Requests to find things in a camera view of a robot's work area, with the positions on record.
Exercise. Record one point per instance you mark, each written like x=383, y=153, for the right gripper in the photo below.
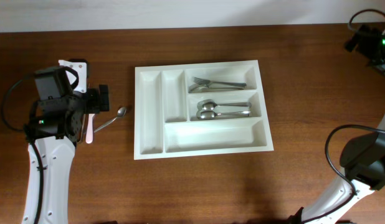
x=370, y=35

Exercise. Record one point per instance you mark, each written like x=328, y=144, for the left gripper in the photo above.
x=95, y=106

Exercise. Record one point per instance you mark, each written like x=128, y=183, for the pink plastic knife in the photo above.
x=89, y=132

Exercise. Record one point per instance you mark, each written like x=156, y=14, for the steel fork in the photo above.
x=197, y=88
x=202, y=81

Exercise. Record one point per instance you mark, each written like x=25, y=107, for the steel tablespoon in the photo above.
x=211, y=104
x=210, y=114

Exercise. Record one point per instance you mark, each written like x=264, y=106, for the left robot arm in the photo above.
x=52, y=133

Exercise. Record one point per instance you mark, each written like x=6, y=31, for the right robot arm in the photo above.
x=362, y=160

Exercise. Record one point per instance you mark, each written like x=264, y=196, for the steel kitchen tongs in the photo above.
x=83, y=130

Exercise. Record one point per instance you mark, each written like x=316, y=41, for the white plastic cutlery tray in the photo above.
x=165, y=113

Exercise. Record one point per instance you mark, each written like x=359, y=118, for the teaspoon with textured handle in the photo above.
x=120, y=113

